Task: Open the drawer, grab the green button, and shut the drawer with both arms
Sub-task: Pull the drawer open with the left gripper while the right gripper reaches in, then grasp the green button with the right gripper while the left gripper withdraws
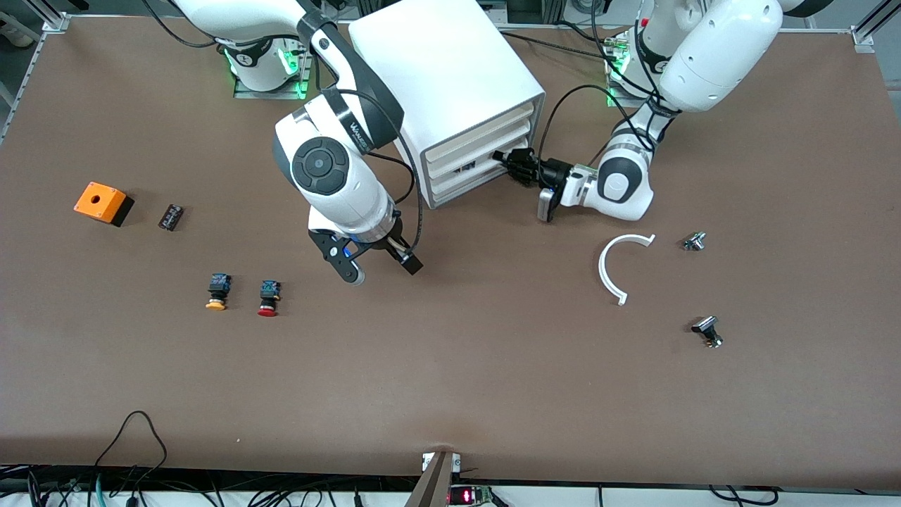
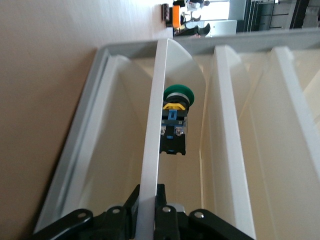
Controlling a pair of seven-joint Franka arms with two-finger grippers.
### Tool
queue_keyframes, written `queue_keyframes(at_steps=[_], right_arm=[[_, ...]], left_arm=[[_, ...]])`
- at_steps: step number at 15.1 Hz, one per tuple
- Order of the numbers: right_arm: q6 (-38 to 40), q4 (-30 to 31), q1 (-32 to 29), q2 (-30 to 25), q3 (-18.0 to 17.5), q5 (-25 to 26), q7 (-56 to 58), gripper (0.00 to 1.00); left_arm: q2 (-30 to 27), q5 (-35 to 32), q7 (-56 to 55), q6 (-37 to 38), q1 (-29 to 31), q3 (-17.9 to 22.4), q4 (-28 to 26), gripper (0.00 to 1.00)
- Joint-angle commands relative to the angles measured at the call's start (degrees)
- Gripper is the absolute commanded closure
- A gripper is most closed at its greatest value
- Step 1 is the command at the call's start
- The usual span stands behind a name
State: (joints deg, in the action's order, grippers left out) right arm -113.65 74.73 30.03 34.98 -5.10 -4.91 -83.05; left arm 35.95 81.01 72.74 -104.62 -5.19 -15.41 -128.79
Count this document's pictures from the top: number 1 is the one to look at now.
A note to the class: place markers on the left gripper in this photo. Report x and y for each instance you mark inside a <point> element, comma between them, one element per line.
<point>551,171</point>

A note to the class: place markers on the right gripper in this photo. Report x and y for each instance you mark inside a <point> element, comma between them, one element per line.
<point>383,248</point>

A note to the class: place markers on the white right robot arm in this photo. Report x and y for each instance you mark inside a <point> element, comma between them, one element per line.
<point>331,183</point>

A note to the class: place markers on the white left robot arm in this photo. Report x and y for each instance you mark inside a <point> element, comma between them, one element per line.
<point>718,56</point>

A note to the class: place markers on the red push button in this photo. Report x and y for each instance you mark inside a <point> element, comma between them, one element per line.
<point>269,294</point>

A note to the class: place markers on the yellow push button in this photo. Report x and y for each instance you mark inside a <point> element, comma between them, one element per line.
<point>218,289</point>

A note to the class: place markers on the orange button box with hole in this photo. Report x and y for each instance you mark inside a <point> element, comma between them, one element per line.
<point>98,199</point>

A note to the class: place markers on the white curved plastic arc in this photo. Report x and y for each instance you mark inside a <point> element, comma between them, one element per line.
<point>602,271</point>

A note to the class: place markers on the device with red display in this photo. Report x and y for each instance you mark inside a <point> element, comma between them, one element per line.
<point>464,496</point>

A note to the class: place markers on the small black contact block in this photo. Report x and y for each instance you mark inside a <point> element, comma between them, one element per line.
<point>171,217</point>

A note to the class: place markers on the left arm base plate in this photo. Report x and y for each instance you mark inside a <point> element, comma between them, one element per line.
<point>611,98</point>

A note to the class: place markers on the small silver switch part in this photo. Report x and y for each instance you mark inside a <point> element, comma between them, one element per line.
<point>694,241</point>

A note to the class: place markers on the grey camera support beam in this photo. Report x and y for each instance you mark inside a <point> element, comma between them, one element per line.
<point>433,486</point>

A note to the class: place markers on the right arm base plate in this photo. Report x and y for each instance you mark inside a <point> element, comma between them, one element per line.
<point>243,93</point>

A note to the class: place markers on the black and silver switch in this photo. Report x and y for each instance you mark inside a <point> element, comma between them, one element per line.
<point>706,326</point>

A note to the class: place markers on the aluminium frame profile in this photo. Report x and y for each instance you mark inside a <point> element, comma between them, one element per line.
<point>862,39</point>
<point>56,22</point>

